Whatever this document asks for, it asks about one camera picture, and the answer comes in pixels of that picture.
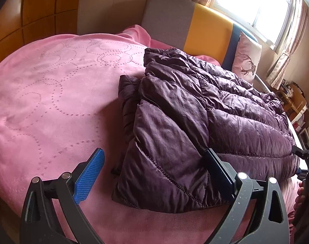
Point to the bright window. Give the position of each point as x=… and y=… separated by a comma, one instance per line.
x=266, y=18

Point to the person's right hand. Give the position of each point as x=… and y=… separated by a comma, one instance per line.
x=300, y=196

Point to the pink bed cover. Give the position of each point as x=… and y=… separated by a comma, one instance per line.
x=58, y=103

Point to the pink patterned curtain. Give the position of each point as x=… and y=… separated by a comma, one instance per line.
x=289, y=41

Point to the orange wooden wardrobe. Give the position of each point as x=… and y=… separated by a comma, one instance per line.
x=25, y=21

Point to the cluttered wooden side table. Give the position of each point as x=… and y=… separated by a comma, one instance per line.
x=294, y=104

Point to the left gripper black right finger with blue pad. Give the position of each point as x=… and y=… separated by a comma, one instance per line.
x=257, y=212

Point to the grey yellow blue headboard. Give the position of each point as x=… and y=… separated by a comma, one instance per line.
x=194, y=29

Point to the grey metal chair frame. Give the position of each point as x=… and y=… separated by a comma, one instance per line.
x=260, y=86

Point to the pink deer print pillow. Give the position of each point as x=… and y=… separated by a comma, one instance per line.
x=247, y=58

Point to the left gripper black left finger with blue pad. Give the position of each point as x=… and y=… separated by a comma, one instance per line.
x=39, y=220

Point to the purple quilted down jacket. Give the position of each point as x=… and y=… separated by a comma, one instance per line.
x=181, y=107

